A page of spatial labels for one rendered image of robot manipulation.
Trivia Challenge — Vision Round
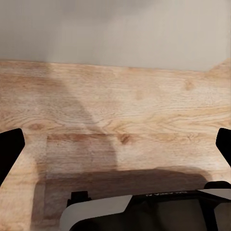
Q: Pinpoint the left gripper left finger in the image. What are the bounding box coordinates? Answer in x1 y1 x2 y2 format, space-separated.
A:
0 128 25 186

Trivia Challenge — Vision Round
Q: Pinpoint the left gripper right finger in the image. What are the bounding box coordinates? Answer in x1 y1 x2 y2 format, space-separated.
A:
216 128 231 167

